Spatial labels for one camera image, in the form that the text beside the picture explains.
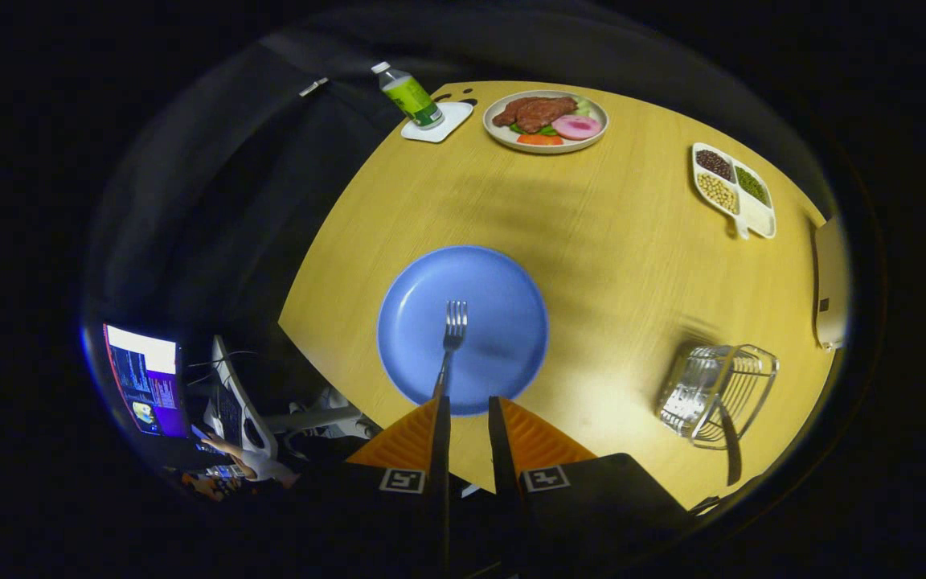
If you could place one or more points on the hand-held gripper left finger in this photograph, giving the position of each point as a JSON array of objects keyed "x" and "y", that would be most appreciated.
[{"x": 440, "y": 482}]

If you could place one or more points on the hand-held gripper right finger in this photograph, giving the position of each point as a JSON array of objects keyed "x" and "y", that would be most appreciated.
[{"x": 592, "y": 507}]

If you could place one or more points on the blue plate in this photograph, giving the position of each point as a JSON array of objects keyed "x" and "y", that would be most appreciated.
[{"x": 503, "y": 338}]

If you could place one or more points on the white office chair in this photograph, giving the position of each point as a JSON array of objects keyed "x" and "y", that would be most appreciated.
[{"x": 250, "y": 418}]

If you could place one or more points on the computer monitor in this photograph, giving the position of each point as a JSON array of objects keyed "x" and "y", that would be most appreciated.
[{"x": 149, "y": 378}]

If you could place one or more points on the white toaster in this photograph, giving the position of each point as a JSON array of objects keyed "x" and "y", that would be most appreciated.
[{"x": 830, "y": 281}]

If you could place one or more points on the white divided bean dish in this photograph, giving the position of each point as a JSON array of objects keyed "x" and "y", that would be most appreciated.
[{"x": 732, "y": 189}]

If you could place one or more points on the white square coaster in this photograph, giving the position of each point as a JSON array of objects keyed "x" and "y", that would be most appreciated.
[{"x": 451, "y": 121}]

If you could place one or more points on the white plate of meat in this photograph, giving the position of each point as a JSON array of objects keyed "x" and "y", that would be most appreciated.
[{"x": 543, "y": 117}]

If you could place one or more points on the green label drink bottle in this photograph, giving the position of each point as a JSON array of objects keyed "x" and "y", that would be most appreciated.
[{"x": 411, "y": 96}]

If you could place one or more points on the silver metal clip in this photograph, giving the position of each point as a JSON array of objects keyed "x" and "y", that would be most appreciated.
[{"x": 314, "y": 87}]

